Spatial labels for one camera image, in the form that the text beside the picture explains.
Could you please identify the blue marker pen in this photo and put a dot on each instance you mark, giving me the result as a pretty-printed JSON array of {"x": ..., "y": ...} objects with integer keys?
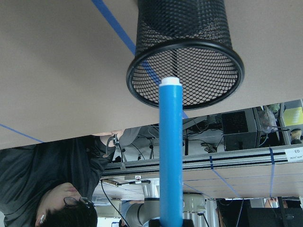
[{"x": 170, "y": 113}]

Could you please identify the black computer tower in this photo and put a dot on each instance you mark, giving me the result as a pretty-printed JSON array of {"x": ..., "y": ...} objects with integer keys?
[{"x": 241, "y": 129}]

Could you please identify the near black mesh pen cup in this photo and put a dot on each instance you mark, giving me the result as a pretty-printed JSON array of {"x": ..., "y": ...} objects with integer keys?
[{"x": 189, "y": 40}]

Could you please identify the person in black jacket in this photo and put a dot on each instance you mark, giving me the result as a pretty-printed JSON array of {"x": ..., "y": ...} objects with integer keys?
[{"x": 51, "y": 184}]

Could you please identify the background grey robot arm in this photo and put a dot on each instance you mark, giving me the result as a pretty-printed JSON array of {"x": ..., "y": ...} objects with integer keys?
[{"x": 139, "y": 213}]

